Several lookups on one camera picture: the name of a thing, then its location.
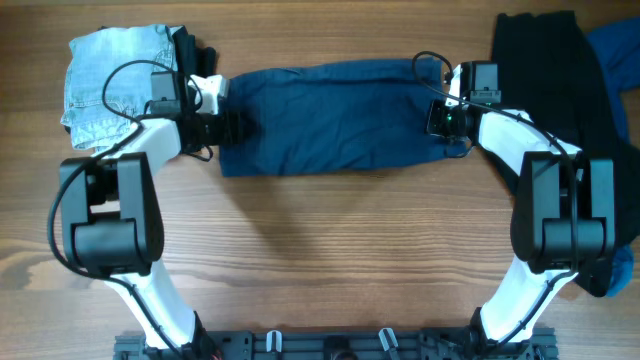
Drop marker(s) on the folded black garment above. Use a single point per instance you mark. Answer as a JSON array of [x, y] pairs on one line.
[[192, 59]]

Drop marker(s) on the black pants pile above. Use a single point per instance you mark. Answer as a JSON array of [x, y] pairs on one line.
[[548, 68]]

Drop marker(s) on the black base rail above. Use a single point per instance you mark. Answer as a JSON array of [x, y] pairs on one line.
[[429, 343]]

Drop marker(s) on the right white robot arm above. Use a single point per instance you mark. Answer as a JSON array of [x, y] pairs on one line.
[[563, 216]]

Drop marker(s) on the blue garment under pile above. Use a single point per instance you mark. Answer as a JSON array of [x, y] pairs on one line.
[[617, 48]]

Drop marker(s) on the folded light blue jeans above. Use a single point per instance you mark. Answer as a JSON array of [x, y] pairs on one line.
[[108, 81]]

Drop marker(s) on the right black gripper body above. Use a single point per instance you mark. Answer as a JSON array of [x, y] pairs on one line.
[[443, 120]]

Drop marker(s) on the navy blue shorts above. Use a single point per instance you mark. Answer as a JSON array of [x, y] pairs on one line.
[[356, 115]]

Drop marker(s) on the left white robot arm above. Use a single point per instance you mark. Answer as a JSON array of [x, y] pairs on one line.
[[112, 225]]

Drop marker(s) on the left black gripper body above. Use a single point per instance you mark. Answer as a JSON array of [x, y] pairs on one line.
[[214, 129]]

